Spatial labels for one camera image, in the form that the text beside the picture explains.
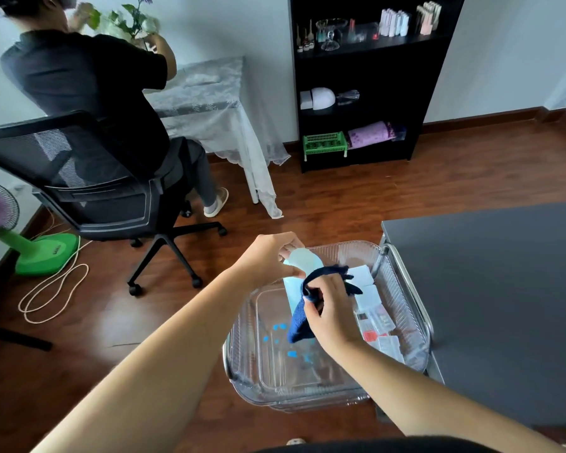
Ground person's right hand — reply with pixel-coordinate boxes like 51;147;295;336
303;273;365;357

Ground person's left hand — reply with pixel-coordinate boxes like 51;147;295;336
232;231;307;291

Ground dark blue cloth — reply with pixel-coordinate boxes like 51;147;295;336
287;264;364;345

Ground light blue plastic sheet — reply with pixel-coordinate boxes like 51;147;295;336
282;248;325;317

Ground person's left forearm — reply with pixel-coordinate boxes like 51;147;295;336
31;266;267;453

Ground person's right forearm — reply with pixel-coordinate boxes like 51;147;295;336
328;337;566;453

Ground scattered small blue pieces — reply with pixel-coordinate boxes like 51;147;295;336
262;322;314;365

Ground white square packet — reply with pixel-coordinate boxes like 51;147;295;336
354;284;383;313
347;264;375;288

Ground clear plastic storage bin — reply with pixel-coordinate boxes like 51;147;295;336
222;239;434;414

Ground clear flat packet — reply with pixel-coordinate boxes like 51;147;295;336
376;335;406;365

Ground green plastic basket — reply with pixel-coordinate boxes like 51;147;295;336
302;131;349;162

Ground purple rolled mat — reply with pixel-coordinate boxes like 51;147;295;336
346;120;398;150

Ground white nail lamp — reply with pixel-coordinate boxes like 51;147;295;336
299;87;337;111

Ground person's black clothing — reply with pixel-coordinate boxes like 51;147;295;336
258;436;502;453

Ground table with lace tablecloth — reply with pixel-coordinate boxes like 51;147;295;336
143;56;291;220

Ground black mesh office chair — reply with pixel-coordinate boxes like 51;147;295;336
0;110;228;298

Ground black shelf unit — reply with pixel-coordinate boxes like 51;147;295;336
287;0;467;174

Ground clear glass stand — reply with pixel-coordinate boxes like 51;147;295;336
315;18;349;52

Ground clear plastic box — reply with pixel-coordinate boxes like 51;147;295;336
353;22;381;44

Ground row of white boxes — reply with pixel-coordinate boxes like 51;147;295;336
379;8;410;37

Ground green and purple floor fan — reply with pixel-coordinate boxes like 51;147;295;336
0;178;80;278

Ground group of pink boxes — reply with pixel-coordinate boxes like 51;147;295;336
414;1;443;36

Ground artificial flowers with green leaves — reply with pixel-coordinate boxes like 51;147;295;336
81;0;161;44

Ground black stand base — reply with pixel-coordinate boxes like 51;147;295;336
0;288;53;352

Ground white power cable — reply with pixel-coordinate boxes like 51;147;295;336
18;207;93;325

